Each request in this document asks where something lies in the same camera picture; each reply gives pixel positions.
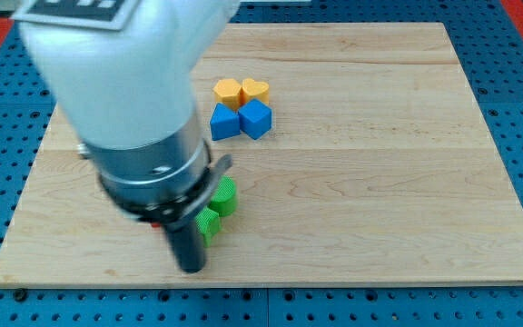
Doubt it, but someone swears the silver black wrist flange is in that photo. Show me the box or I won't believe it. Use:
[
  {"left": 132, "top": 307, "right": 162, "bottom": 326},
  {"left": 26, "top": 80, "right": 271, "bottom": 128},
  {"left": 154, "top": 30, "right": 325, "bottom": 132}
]
[{"left": 81, "top": 110, "right": 232, "bottom": 228}]

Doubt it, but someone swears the wooden board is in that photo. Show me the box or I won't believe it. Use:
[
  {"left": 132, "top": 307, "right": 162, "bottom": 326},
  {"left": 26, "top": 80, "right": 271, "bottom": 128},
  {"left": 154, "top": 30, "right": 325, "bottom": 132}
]
[{"left": 0, "top": 23, "right": 523, "bottom": 289}]

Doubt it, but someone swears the yellow hexagon block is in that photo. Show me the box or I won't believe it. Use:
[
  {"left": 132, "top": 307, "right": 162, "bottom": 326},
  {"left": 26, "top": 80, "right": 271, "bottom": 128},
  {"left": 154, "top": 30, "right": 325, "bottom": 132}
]
[{"left": 212, "top": 78, "right": 242, "bottom": 112}]

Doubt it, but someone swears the yellow heart block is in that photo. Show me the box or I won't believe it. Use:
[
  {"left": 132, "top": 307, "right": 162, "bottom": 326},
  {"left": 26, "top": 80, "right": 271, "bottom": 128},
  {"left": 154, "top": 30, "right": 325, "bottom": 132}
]
[{"left": 242, "top": 78, "right": 270, "bottom": 104}]

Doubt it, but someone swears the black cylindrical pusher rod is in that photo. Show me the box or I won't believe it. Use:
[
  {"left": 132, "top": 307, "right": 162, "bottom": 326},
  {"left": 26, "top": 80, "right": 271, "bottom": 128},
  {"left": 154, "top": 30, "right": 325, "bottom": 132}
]
[{"left": 163, "top": 220, "right": 206, "bottom": 273}]

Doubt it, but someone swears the blue cube block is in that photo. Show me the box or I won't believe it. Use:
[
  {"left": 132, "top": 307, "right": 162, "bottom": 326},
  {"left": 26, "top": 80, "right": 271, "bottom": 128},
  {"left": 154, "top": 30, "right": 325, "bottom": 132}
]
[{"left": 238, "top": 99, "right": 272, "bottom": 140}]

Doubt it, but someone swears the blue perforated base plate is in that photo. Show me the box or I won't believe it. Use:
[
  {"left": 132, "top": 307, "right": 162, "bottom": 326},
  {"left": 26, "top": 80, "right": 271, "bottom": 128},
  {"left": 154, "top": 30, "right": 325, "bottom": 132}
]
[{"left": 0, "top": 0, "right": 523, "bottom": 326}]

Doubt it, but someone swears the blue pentagon block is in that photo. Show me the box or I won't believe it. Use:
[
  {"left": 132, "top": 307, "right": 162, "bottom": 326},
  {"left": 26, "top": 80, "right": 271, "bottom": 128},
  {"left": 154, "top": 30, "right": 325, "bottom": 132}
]
[{"left": 210, "top": 103, "right": 241, "bottom": 141}]

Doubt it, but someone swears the green circle block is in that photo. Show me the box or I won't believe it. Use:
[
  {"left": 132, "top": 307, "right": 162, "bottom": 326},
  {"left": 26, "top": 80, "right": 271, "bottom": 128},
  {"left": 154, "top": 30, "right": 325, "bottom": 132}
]
[{"left": 208, "top": 176, "right": 238, "bottom": 217}]

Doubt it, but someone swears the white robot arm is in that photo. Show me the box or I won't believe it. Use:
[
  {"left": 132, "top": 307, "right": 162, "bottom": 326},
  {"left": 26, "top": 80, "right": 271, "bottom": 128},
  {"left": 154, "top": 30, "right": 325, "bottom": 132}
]
[{"left": 14, "top": 0, "right": 240, "bottom": 273}]

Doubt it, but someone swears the green star block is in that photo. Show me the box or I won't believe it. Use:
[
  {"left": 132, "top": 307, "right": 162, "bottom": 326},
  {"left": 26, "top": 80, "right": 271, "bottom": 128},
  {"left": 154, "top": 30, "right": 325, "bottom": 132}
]
[{"left": 195, "top": 207, "right": 222, "bottom": 247}]

